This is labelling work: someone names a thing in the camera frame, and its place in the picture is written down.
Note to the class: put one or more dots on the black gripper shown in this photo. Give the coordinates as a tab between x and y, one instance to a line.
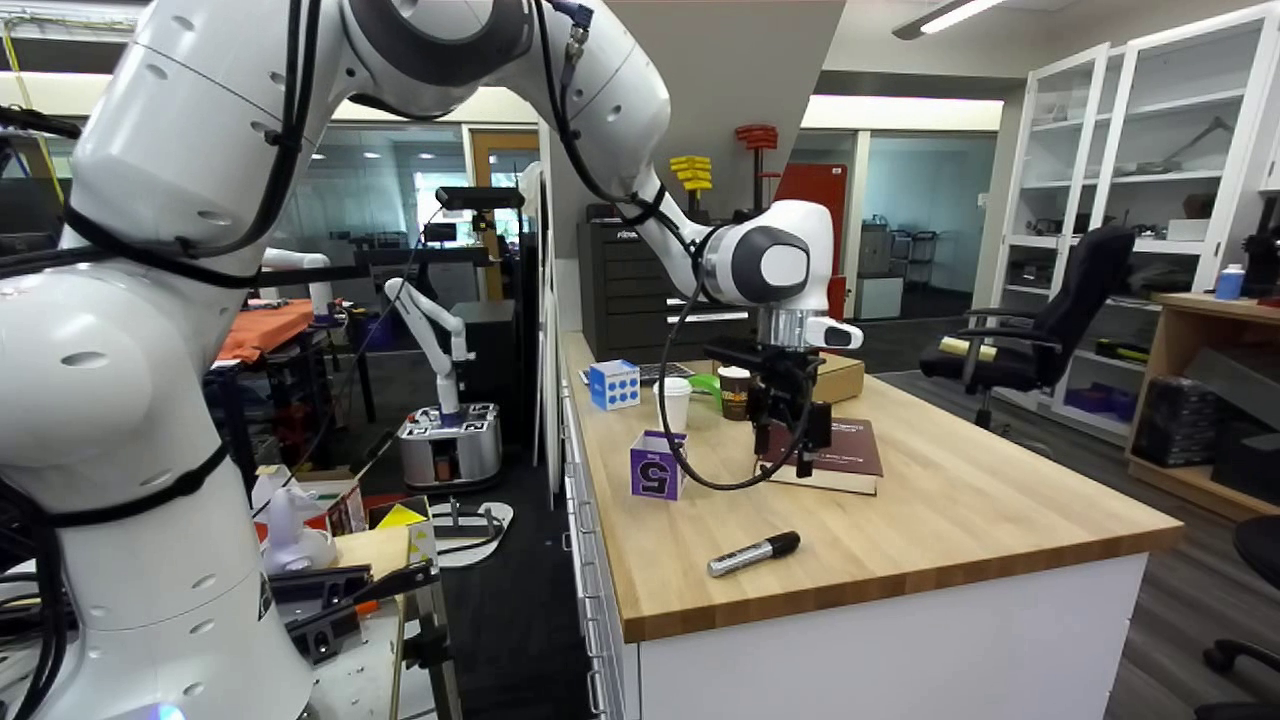
786	387

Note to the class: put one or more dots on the silver black Sharpie marker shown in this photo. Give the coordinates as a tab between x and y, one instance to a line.
753	554

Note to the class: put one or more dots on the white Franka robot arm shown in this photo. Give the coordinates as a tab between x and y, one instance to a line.
134	402

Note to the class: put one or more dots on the small white robot arm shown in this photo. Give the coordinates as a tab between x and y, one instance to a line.
445	446

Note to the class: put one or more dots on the brown cardboard box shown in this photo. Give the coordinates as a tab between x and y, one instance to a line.
842	383

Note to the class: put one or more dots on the purple white open box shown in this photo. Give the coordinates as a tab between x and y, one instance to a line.
659	472

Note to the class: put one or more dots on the dark red hardcover book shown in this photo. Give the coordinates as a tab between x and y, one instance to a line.
853	461

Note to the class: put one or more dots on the brown paper cup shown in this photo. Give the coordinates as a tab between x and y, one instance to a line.
733	392

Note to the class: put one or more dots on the white lidded paper cup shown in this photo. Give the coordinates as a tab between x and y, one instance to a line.
677	402

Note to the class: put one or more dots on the blue white cube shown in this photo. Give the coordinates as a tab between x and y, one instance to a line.
614	387

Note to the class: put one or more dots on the dark drawer cabinet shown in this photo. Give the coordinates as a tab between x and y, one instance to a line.
623	286

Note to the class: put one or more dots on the red metal cabinet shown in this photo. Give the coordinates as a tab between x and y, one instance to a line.
813	182

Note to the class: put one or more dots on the yellow sign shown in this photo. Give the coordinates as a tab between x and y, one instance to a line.
692	172

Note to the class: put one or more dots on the red sign on pole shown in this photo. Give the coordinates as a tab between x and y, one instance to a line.
758	137

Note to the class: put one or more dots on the black mesh office chair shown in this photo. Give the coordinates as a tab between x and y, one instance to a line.
1081	307

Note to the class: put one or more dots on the black storage case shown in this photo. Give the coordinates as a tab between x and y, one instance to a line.
1176	421

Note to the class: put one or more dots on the yellow paper note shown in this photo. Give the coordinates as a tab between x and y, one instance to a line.
400	519

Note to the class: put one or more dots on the low wooden shelf unit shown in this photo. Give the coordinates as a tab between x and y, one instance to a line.
1173	332

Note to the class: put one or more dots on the white glass-door cabinet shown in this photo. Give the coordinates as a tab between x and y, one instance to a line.
1119	162

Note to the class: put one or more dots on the ceiling light strip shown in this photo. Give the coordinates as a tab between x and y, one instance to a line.
945	17

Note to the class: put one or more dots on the blue bottle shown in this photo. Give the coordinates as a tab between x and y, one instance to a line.
1230	280

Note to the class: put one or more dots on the black orange bar clamp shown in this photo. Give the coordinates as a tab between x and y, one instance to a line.
334	593

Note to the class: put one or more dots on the orange cloth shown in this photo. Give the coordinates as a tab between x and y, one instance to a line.
265	328

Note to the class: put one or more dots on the black camera on stand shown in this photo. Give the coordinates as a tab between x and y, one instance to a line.
476	199

